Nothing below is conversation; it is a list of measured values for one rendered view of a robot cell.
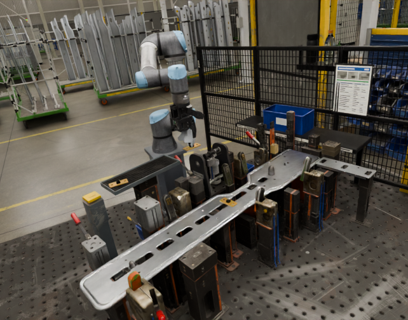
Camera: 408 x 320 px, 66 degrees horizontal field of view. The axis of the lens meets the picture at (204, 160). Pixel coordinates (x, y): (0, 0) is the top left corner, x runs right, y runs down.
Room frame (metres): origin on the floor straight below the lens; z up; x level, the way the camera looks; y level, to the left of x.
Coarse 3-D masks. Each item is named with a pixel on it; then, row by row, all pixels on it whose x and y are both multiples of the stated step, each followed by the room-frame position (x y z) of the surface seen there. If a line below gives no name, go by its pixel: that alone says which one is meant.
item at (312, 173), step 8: (304, 176) 1.36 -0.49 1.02; (312, 176) 1.33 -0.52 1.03; (320, 176) 1.31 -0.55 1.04; (304, 184) 1.36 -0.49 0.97; (312, 184) 1.33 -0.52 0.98; (320, 184) 1.31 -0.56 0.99; (304, 192) 1.35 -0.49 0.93; (312, 192) 1.32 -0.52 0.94; (320, 192) 1.31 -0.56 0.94; (304, 200) 1.36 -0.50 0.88; (312, 200) 1.33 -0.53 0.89; (320, 200) 1.31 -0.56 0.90; (304, 208) 1.36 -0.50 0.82; (312, 208) 1.33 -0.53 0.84; (320, 208) 1.31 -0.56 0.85; (304, 216) 1.35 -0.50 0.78; (312, 216) 1.32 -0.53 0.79; (320, 216) 1.33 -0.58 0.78; (304, 224) 1.35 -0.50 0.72; (312, 224) 1.32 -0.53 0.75; (320, 224) 1.32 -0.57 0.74
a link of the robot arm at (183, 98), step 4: (188, 92) 1.32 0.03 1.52; (172, 96) 1.31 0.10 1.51; (176, 96) 1.29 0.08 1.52; (180, 96) 1.29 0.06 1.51; (184, 96) 1.30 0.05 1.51; (188, 96) 1.31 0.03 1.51; (172, 100) 1.32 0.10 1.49; (176, 100) 1.30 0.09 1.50; (180, 100) 1.29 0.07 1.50; (184, 100) 1.29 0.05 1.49; (188, 100) 1.31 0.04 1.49; (176, 104) 1.31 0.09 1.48
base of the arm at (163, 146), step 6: (156, 138) 1.70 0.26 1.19; (162, 138) 1.69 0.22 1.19; (168, 138) 1.70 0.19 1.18; (156, 144) 1.69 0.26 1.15; (162, 144) 1.68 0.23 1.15; (168, 144) 1.69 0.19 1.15; (174, 144) 1.73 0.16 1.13; (156, 150) 1.68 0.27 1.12; (162, 150) 1.67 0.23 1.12; (168, 150) 1.68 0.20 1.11
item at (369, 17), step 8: (368, 0) 5.01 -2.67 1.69; (376, 0) 4.99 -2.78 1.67; (368, 8) 5.00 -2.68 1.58; (376, 8) 4.99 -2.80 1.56; (368, 16) 4.99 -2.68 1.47; (376, 16) 5.00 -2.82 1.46; (368, 24) 4.97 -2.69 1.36; (376, 24) 5.01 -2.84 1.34; (360, 32) 5.08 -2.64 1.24; (360, 40) 5.07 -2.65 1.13; (360, 56) 5.04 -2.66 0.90
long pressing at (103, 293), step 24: (264, 168) 1.53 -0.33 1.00; (288, 168) 1.50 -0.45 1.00; (264, 192) 1.29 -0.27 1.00; (192, 216) 1.16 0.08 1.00; (216, 216) 1.14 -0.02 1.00; (144, 240) 1.03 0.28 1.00; (192, 240) 1.00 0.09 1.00; (120, 264) 0.91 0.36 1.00; (144, 264) 0.90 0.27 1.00; (168, 264) 0.89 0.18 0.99; (96, 288) 0.81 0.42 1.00; (120, 288) 0.79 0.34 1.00
